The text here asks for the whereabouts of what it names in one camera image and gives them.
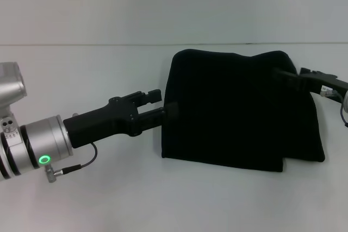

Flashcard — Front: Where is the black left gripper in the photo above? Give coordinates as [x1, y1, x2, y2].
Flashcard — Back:
[62, 89, 179, 149]

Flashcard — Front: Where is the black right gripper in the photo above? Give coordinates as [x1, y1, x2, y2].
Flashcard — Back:
[271, 67, 348, 97]

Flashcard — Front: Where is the black shirt with FREE print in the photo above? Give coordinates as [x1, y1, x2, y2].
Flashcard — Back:
[160, 49, 326, 174]

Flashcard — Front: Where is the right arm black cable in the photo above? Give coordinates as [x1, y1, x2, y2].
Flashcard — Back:
[339, 93, 348, 129]

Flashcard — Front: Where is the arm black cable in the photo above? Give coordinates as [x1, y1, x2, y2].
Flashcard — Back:
[339, 93, 348, 129]
[44, 142, 98, 184]

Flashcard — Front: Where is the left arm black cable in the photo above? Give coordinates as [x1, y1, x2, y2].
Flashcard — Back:
[44, 142, 98, 184]

